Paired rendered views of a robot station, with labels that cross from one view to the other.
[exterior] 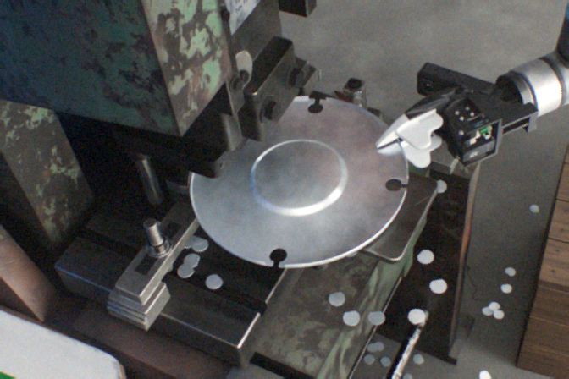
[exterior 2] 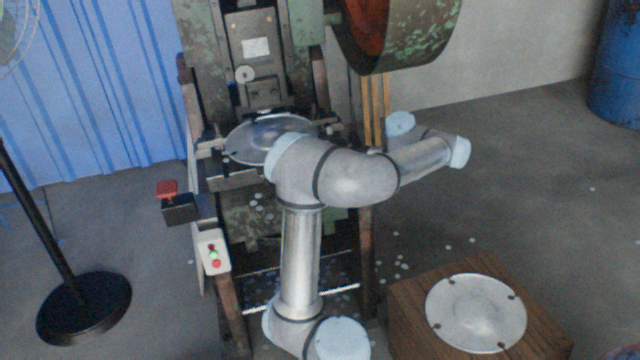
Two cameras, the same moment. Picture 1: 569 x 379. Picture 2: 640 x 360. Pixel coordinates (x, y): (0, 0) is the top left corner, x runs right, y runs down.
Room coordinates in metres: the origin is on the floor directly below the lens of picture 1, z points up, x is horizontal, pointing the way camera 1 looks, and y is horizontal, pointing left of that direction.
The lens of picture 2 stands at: (-0.16, -1.09, 1.62)
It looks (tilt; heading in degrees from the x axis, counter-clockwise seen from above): 37 degrees down; 46
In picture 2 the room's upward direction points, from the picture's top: 6 degrees counter-clockwise
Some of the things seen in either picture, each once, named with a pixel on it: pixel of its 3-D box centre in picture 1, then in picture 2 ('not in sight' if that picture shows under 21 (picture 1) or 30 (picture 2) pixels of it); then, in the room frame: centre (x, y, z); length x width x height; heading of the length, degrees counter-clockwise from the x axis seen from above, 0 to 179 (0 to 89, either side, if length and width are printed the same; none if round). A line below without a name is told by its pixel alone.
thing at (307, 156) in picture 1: (297, 175); (271, 138); (0.69, -0.01, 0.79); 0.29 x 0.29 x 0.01
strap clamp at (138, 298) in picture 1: (155, 251); (216, 136); (0.62, 0.18, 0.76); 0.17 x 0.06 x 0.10; 145
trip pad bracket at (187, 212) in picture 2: not in sight; (184, 222); (0.38, 0.08, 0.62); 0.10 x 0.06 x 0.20; 145
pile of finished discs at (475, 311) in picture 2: not in sight; (474, 311); (0.81, -0.68, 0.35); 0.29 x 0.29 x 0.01
